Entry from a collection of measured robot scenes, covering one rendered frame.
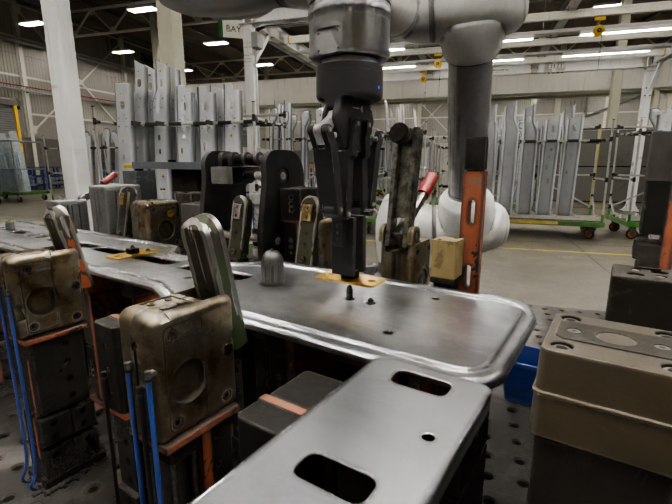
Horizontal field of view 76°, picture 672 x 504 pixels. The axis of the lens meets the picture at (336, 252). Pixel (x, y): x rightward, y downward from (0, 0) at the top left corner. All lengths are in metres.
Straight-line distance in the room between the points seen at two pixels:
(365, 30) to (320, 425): 0.37
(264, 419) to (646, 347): 0.25
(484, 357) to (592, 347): 0.13
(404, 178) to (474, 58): 0.48
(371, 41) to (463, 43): 0.58
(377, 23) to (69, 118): 4.21
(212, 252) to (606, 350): 0.31
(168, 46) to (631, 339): 8.54
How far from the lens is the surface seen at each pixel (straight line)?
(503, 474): 0.78
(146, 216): 1.03
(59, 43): 4.68
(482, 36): 1.05
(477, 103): 1.12
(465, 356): 0.40
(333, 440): 0.29
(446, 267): 0.59
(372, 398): 0.33
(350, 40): 0.48
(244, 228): 0.81
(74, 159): 4.57
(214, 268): 0.41
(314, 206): 0.73
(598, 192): 12.96
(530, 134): 7.85
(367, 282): 0.50
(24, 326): 0.72
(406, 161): 0.64
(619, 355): 0.30
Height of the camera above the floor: 1.17
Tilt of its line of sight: 12 degrees down
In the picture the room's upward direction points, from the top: straight up
